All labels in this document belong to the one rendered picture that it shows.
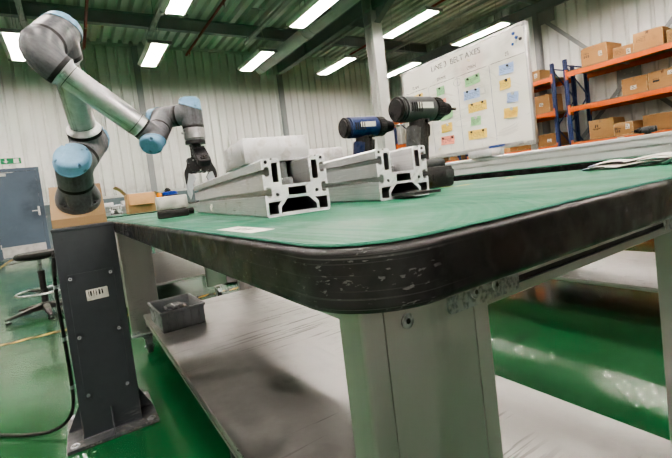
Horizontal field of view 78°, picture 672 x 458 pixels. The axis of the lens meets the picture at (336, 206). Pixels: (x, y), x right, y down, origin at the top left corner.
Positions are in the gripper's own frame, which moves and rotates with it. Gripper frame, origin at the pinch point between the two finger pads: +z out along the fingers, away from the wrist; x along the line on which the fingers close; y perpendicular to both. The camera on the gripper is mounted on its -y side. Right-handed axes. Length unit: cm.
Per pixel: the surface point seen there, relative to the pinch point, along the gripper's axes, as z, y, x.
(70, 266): 19, 20, 46
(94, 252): 15.9, 20.8, 38.4
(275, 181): 0, -96, 3
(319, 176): 0, -97, -4
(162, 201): 0.7, -33.5, 15.5
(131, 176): -84, 1080, 29
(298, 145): -5, -90, -4
